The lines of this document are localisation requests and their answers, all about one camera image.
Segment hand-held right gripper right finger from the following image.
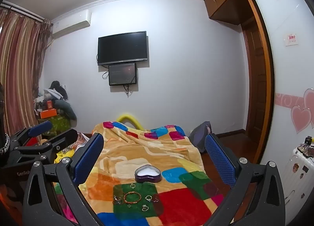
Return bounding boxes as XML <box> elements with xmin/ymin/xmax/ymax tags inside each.
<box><xmin>205</xmin><ymin>133</ymin><xmax>287</xmax><ymax>226</ymax></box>

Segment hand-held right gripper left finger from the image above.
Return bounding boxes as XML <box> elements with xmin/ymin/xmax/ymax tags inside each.
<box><xmin>22</xmin><ymin>133</ymin><xmax>105</xmax><ymax>226</ymax></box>

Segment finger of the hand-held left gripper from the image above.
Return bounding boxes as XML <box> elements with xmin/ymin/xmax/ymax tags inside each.
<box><xmin>10</xmin><ymin>128</ymin><xmax>79</xmax><ymax>168</ymax></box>
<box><xmin>9</xmin><ymin>120</ymin><xmax>53</xmax><ymax>148</ymax></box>

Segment red braided bracelet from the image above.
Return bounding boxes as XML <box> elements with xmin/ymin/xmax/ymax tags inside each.
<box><xmin>123</xmin><ymin>191</ymin><xmax>142</xmax><ymax>203</ymax></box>

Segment purple heart-shaped box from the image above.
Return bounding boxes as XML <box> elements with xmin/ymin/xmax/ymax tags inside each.
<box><xmin>134</xmin><ymin>164</ymin><xmax>162</xmax><ymax>183</ymax></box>

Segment person's left forearm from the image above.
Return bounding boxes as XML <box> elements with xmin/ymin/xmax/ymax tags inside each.
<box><xmin>0</xmin><ymin>82</ymin><xmax>11</xmax><ymax>165</ymax></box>

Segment green patterned cloth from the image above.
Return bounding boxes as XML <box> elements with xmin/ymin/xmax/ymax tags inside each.
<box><xmin>39</xmin><ymin>116</ymin><xmax>72</xmax><ymax>139</ymax></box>

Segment orange box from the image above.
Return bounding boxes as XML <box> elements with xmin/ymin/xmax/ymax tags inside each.
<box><xmin>40</xmin><ymin>109</ymin><xmax>58</xmax><ymax>119</ymax></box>

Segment grey striped cloth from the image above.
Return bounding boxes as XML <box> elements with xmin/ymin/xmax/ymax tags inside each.
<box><xmin>77</xmin><ymin>133</ymin><xmax>90</xmax><ymax>148</ymax></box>

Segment yellow cloth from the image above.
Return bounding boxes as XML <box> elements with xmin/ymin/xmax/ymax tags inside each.
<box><xmin>54</xmin><ymin>152</ymin><xmax>74</xmax><ymax>165</ymax></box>

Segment pile of assorted clutter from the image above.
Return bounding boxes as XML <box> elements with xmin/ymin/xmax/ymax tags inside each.
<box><xmin>33</xmin><ymin>89</ymin><xmax>56</xmax><ymax>120</ymax></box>

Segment grey cushion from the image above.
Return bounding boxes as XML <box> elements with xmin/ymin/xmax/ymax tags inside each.
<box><xmin>54</xmin><ymin>99</ymin><xmax>78</xmax><ymax>127</ymax></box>

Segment grey backpack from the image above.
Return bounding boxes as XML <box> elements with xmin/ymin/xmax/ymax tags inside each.
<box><xmin>188</xmin><ymin>121</ymin><xmax>212</xmax><ymax>153</ymax></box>

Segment white paper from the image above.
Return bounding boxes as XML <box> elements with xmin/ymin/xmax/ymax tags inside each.
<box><xmin>44</xmin><ymin>89</ymin><xmax>63</xmax><ymax>99</ymax></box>

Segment black bag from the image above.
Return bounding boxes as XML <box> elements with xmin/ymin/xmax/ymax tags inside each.
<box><xmin>48</xmin><ymin>81</ymin><xmax>68</xmax><ymax>99</ymax></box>

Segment colourful patchwork blanket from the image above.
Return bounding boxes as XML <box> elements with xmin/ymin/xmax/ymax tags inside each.
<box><xmin>53</xmin><ymin>121</ymin><xmax>236</xmax><ymax>226</ymax></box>

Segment striped red curtain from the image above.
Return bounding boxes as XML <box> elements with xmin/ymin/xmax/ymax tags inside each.
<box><xmin>0</xmin><ymin>8</ymin><xmax>52</xmax><ymax>139</ymax></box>

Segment white suitcase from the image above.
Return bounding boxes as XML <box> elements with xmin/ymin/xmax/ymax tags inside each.
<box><xmin>280</xmin><ymin>146</ymin><xmax>314</xmax><ymax>217</ymax></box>

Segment brown wooden door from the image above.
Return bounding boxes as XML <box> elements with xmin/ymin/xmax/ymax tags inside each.
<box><xmin>242</xmin><ymin>16</ymin><xmax>268</xmax><ymax>140</ymax></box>

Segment white air conditioner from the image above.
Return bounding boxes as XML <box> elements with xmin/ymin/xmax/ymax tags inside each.
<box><xmin>51</xmin><ymin>10</ymin><xmax>92</xmax><ymax>39</ymax></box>

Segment white wardrobe door pink hearts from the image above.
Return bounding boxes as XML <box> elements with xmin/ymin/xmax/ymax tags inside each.
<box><xmin>245</xmin><ymin>0</ymin><xmax>314</xmax><ymax>165</ymax></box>

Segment dark curtain rod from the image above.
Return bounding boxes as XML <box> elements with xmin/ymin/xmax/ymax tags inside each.
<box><xmin>0</xmin><ymin>2</ymin><xmax>53</xmax><ymax>24</ymax></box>

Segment red and white label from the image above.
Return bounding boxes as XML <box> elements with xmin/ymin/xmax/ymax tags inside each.
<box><xmin>286</xmin><ymin>33</ymin><xmax>299</xmax><ymax>45</ymax></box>

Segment small black wall monitor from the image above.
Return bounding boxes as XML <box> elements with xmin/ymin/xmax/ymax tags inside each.
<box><xmin>108</xmin><ymin>63</ymin><xmax>137</xmax><ymax>86</ymax></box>

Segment black wall television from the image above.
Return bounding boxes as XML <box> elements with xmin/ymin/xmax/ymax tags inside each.
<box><xmin>97</xmin><ymin>31</ymin><xmax>148</xmax><ymax>66</ymax></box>

